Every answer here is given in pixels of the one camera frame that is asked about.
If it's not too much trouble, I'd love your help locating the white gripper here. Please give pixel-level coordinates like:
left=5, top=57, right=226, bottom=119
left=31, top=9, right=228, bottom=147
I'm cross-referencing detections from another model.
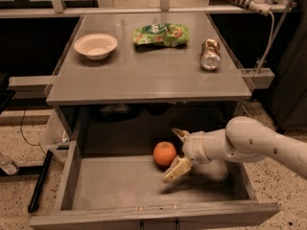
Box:
left=161, top=127, right=224, bottom=183

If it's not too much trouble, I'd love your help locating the thin black floor cable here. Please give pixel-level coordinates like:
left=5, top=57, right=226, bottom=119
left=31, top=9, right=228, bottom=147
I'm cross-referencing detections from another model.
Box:
left=19, top=107, right=65, bottom=166

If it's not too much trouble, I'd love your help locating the open grey top drawer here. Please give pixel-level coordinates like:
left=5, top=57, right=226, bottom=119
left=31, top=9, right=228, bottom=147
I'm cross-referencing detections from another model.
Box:
left=30, top=107, right=279, bottom=230

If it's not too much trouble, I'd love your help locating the grey cabinet counter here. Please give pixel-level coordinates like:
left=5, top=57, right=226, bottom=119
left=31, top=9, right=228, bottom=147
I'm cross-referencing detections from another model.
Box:
left=47, top=12, right=251, bottom=106

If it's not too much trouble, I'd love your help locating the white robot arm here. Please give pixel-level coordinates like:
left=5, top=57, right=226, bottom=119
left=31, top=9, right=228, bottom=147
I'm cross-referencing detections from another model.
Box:
left=162, top=116, right=307, bottom=183

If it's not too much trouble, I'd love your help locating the white cable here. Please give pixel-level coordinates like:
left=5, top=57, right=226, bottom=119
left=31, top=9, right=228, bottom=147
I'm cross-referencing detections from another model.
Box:
left=248, top=11, right=276, bottom=81

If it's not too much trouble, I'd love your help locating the green chip bag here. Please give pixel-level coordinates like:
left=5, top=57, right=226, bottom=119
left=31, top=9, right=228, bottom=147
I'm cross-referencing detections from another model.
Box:
left=132, top=23, right=189, bottom=47

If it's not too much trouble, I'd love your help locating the white paper bowl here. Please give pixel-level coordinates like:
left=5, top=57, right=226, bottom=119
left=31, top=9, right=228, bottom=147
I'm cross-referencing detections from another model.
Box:
left=74, top=34, right=118, bottom=60

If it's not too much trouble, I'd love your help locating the orange fruit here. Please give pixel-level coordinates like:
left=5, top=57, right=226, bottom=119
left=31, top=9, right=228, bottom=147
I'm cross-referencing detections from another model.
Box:
left=153, top=142, right=177, bottom=167

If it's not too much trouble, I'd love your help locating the white coiled handle fixture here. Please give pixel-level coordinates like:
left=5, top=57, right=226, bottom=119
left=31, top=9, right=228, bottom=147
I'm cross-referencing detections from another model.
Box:
left=227, top=0, right=272, bottom=16

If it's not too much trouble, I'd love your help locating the crushed metallic can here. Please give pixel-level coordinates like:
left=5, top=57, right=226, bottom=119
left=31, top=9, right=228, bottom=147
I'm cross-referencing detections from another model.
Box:
left=201, top=38, right=221, bottom=71

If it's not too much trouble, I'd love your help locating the black bar on floor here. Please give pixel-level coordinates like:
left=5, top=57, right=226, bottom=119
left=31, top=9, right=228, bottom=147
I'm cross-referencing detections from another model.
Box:
left=28, top=149, right=53, bottom=214

